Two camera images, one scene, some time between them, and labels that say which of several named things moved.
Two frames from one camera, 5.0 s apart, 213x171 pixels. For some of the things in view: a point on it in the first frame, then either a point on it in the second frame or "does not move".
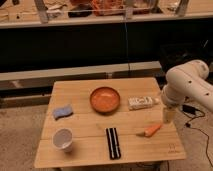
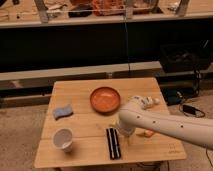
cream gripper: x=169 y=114 to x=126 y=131
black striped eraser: x=113 y=143 does not move
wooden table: x=105 y=121 does not move
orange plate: x=105 y=100 does not move
